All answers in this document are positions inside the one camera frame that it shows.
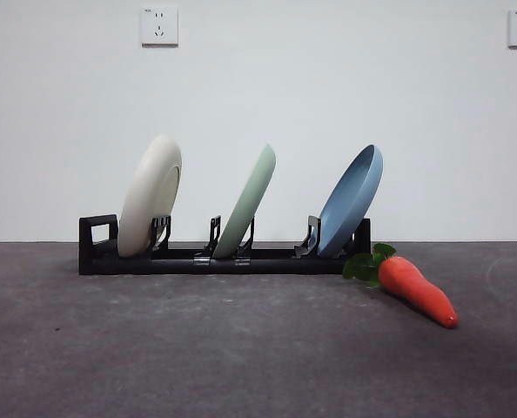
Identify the light green plate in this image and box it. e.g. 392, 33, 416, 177
211, 144, 278, 260

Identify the orange carrot with green leaves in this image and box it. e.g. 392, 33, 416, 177
342, 242, 460, 329

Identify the blue plate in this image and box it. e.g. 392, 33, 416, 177
316, 144, 385, 258

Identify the black plate rack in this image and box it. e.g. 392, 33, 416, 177
78, 212, 372, 276

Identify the cream white plate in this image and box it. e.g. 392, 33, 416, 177
117, 133, 184, 259

